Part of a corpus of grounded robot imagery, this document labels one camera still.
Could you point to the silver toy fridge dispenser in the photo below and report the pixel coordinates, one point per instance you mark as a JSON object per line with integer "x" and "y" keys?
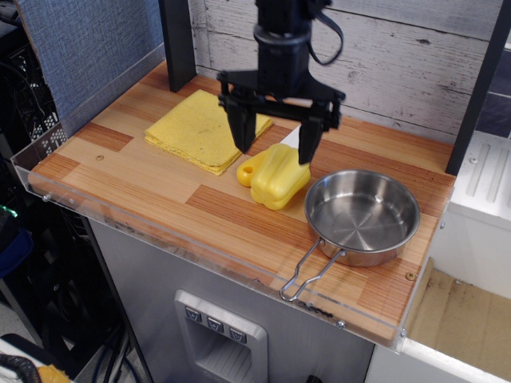
{"x": 221, "y": 346}

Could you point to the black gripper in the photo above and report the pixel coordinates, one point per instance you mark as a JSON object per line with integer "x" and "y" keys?
{"x": 283, "y": 86}

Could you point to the yellow folded cloth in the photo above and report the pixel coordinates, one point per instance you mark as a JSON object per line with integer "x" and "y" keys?
{"x": 196, "y": 130}

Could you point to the black right vertical post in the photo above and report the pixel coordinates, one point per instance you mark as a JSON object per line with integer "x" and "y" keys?
{"x": 484, "y": 80}

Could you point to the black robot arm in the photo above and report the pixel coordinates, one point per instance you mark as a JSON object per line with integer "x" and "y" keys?
{"x": 282, "y": 16}

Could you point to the white knife yellow handle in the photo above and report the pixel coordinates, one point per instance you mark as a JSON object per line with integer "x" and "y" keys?
{"x": 247, "y": 169}

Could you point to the clear acrylic table guard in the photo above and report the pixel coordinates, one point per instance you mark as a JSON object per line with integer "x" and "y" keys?
{"x": 107, "y": 172}

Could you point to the stainless steel pan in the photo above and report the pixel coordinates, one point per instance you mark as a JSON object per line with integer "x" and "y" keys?
{"x": 362, "y": 219}

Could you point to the black vertical post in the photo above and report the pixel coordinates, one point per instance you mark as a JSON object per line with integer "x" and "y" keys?
{"x": 484, "y": 80}
{"x": 178, "y": 42}

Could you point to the yellow object bottom left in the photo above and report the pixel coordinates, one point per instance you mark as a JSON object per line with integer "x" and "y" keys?
{"x": 50, "y": 374}

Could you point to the black left vertical post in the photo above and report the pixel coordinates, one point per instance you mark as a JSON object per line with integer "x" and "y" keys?
{"x": 178, "y": 42}

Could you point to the blue fabric panel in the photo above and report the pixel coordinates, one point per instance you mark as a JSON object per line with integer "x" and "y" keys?
{"x": 91, "y": 52}

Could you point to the yellow plastic bell pepper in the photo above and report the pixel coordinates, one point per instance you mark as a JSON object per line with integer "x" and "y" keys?
{"x": 274, "y": 201}

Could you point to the white toy sink unit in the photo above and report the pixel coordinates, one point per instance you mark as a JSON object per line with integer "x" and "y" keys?
{"x": 461, "y": 316}

